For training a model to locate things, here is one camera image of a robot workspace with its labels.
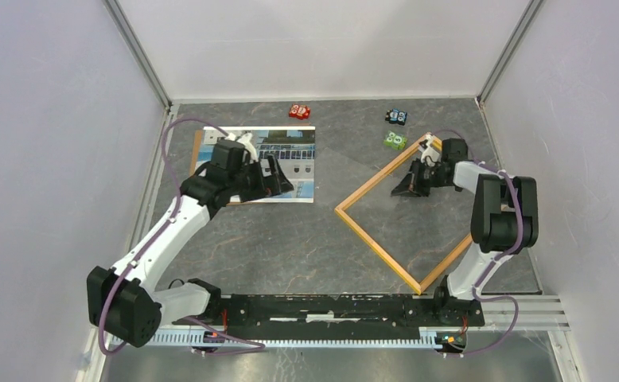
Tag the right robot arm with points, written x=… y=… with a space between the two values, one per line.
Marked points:
x=504 y=218

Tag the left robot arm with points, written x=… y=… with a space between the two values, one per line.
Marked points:
x=123 y=300

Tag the aluminium rail base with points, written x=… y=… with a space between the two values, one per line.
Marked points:
x=502 y=314

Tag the red toy block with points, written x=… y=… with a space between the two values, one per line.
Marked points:
x=299 y=111

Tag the green toy block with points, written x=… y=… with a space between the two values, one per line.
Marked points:
x=395 y=141

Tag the wooden picture frame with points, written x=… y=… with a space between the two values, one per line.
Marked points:
x=372 y=242

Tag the brown cardboard backing board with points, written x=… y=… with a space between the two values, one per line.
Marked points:
x=198 y=150

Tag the black blue toy block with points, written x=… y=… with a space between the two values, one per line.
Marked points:
x=396 y=116

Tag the building photo print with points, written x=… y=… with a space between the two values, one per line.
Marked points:
x=295 y=149

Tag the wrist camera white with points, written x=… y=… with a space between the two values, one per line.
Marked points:
x=431 y=150
x=246 y=140

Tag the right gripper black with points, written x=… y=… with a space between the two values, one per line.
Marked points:
x=407 y=186

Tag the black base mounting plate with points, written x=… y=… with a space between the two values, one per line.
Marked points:
x=317 y=317

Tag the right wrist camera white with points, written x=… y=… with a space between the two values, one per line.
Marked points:
x=431 y=150

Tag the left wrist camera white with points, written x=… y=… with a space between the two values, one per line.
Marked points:
x=246 y=140

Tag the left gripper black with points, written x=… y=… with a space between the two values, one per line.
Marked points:
x=276 y=181

